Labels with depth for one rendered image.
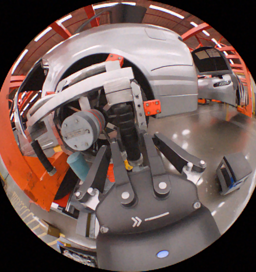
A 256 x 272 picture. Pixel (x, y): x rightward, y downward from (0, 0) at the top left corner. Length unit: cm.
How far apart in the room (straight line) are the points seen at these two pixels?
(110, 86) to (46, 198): 68
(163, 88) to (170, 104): 13
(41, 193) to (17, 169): 20
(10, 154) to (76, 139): 45
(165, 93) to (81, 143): 58
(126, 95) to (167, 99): 49
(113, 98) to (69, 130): 20
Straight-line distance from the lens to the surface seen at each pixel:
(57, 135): 56
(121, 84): 15
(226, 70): 344
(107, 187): 87
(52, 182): 71
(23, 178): 61
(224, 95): 241
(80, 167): 42
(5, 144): 61
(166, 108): 62
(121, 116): 15
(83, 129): 26
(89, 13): 253
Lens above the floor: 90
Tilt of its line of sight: 24 degrees down
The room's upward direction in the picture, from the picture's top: 14 degrees counter-clockwise
